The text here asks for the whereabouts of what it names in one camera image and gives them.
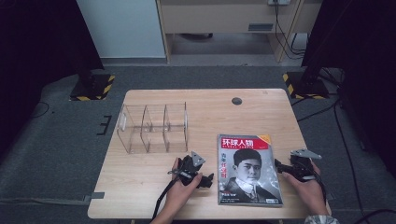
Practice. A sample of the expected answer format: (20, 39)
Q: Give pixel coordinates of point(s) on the clear acrylic divided organizer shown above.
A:
(152, 129)

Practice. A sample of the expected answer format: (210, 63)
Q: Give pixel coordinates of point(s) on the beige wooden office desk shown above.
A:
(224, 17)

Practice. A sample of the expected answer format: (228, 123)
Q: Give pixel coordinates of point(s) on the white power strip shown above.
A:
(278, 2)

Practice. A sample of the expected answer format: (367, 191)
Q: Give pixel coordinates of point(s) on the person's left hand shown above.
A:
(180, 193)

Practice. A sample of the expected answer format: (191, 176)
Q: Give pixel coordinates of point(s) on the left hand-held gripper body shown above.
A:
(190, 169)

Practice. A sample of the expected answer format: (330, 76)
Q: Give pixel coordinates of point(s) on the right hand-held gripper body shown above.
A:
(303, 166)

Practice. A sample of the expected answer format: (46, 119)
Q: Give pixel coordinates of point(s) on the person's right hand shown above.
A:
(308, 193)

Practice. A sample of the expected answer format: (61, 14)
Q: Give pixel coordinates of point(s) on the magazine with portrait cover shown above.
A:
(249, 174)

